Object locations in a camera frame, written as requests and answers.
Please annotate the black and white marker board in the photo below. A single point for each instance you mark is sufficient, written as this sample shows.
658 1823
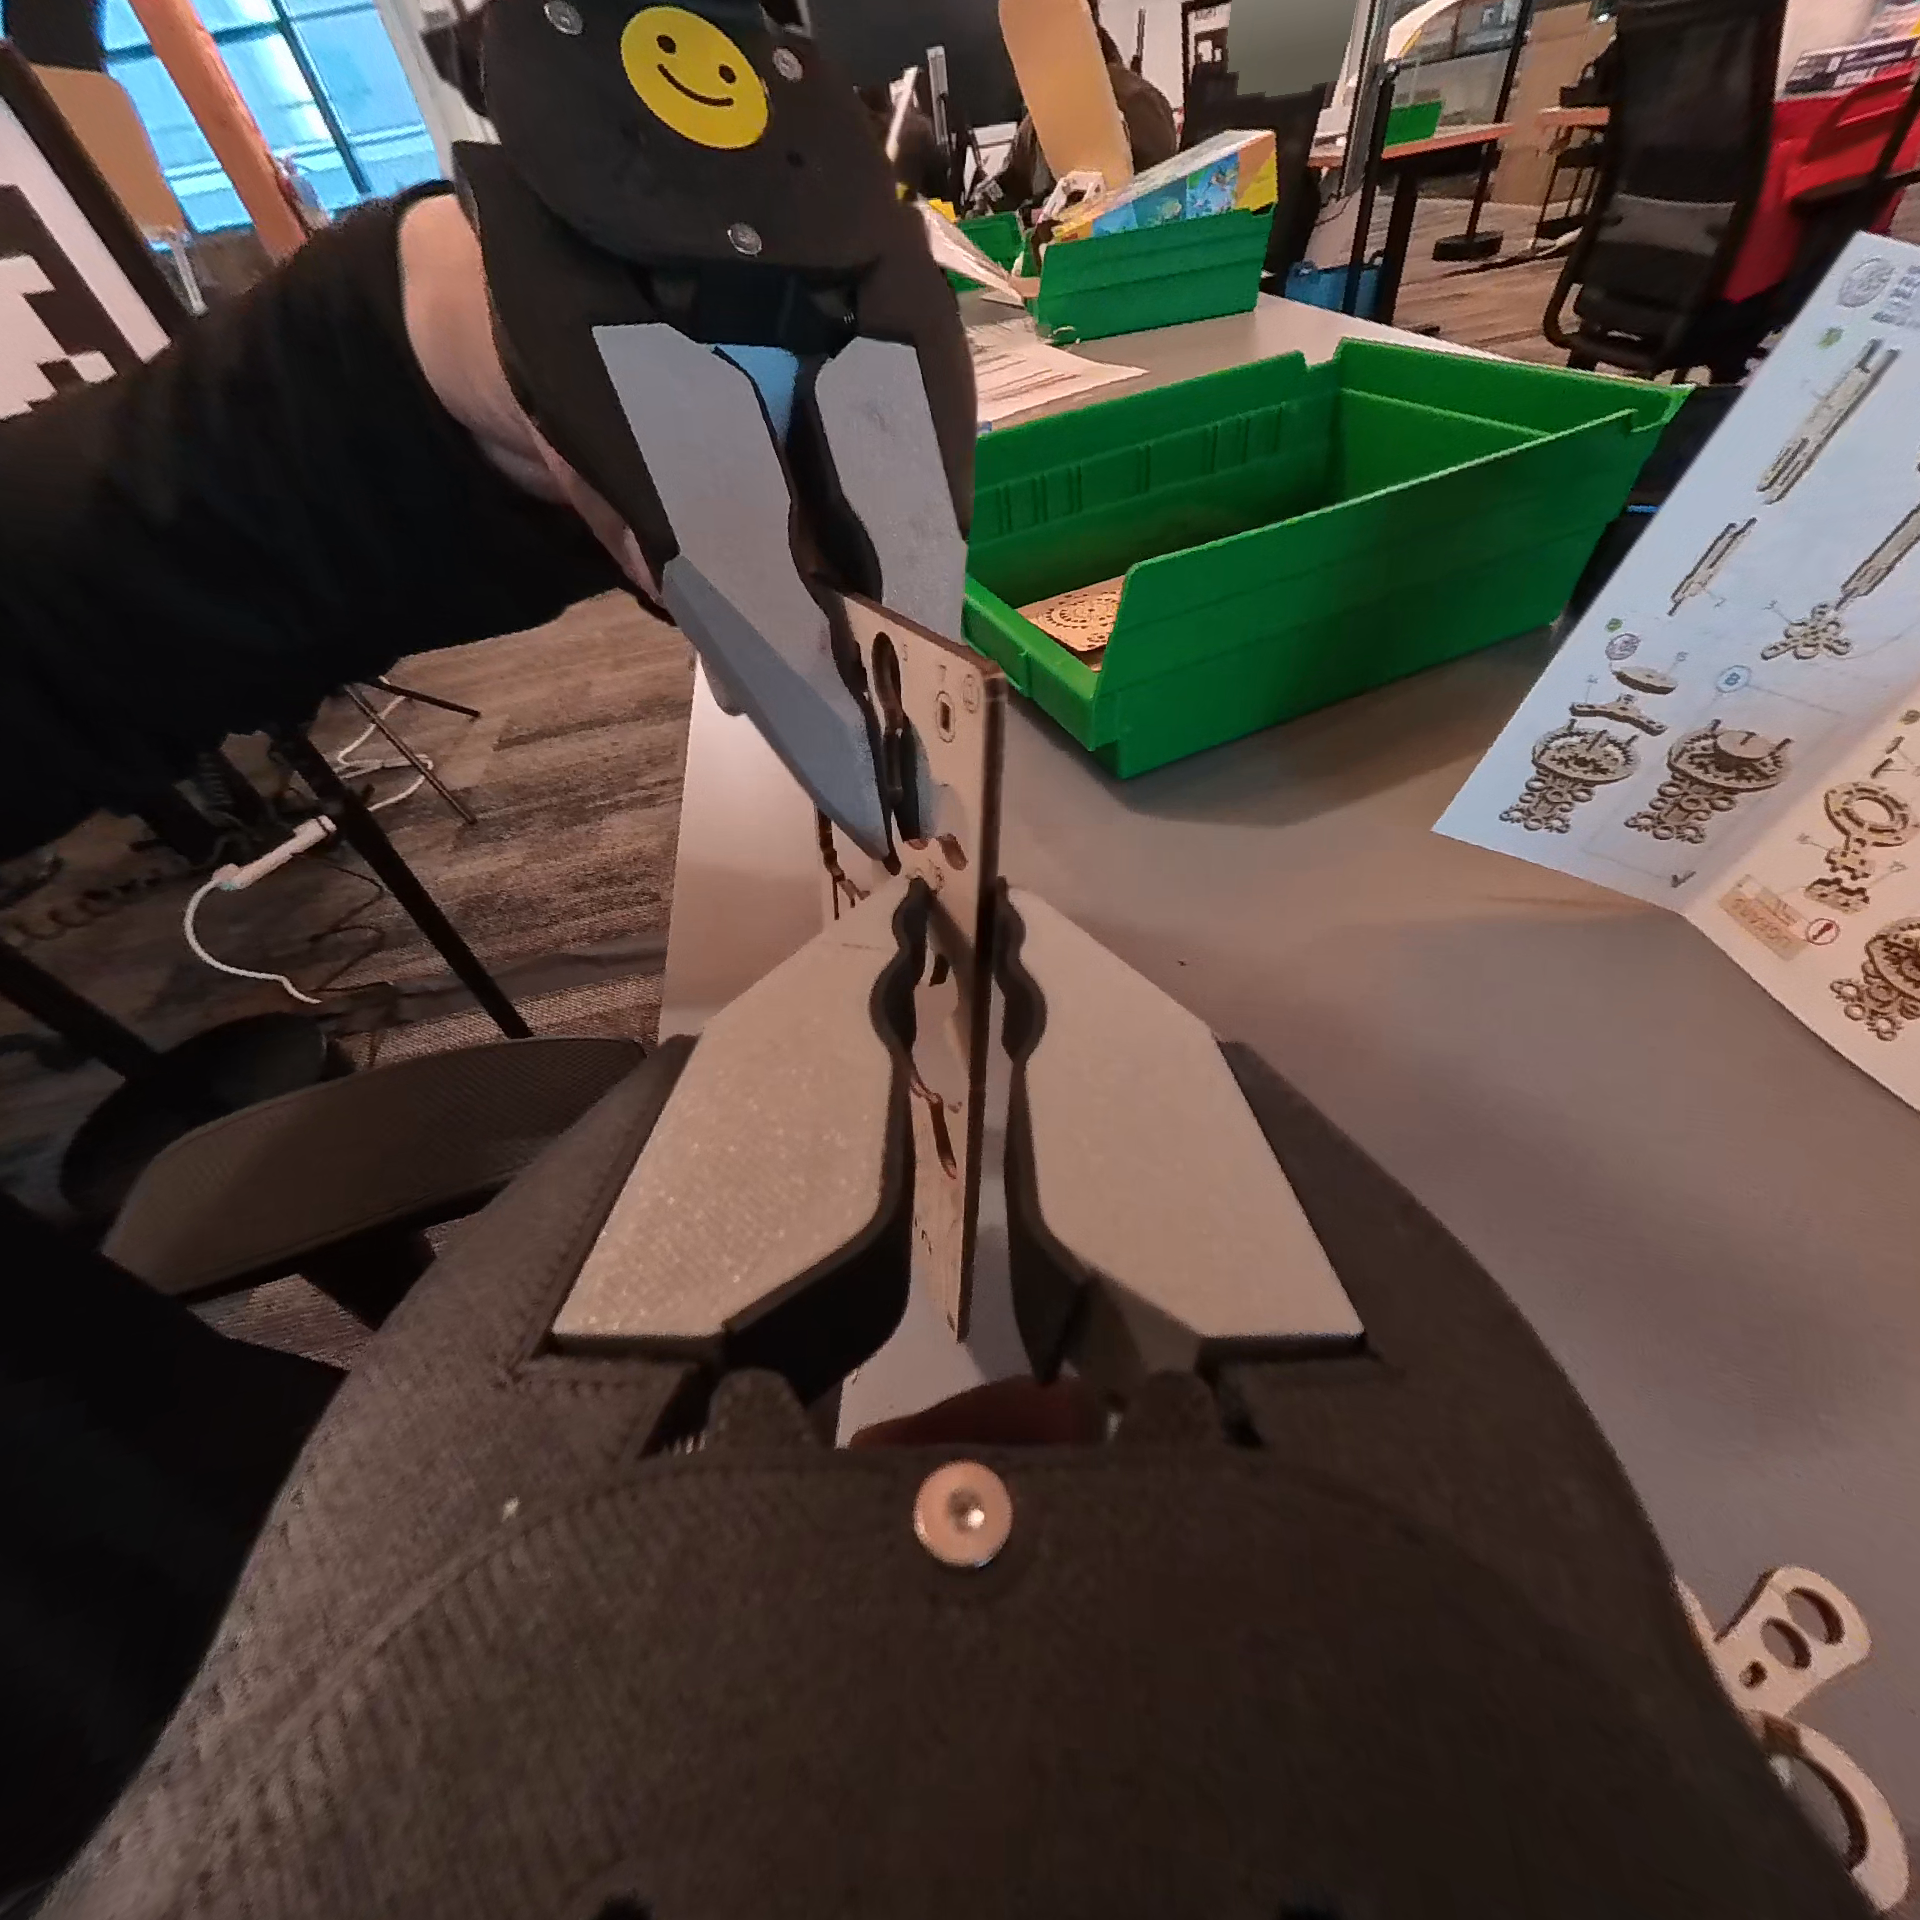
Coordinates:
60 301

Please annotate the black office chair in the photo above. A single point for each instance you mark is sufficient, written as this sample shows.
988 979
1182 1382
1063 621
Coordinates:
376 1142

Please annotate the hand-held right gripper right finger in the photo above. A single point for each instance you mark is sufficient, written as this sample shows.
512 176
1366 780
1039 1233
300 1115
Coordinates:
1170 1184

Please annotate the folded model instruction sheet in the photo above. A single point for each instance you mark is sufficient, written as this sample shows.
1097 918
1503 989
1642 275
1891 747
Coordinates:
1724 599

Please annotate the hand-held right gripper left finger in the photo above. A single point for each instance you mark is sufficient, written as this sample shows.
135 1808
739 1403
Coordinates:
735 1184

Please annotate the printed paper sheet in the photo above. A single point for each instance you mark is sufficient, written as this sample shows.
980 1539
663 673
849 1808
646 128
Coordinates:
1036 375

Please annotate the small green plastic bin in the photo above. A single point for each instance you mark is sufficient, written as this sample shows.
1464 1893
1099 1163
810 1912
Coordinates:
1154 278

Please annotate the engraved wooden sheet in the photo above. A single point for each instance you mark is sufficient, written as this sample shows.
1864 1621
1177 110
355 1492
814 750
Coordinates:
1079 617

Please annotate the colourful cardboard box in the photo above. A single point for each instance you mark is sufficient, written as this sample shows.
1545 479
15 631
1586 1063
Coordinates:
1200 181

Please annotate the red chair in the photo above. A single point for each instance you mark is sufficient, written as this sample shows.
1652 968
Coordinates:
1844 166

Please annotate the black mesh chair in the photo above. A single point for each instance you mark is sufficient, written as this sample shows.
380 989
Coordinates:
1665 181

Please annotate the person's left hand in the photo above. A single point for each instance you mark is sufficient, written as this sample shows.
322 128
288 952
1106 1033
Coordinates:
464 329

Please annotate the wooden model parts sheet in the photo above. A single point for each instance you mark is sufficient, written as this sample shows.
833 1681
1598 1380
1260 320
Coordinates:
954 750

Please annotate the wooden part with oval holes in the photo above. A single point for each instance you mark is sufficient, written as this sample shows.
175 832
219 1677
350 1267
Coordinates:
1746 1651

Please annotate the black stand legs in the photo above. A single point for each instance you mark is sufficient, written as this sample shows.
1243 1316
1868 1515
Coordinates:
404 883

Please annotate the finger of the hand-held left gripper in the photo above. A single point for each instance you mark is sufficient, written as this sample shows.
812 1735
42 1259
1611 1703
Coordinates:
721 495
900 464

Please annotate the person's left forearm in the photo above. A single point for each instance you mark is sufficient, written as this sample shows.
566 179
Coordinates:
225 495

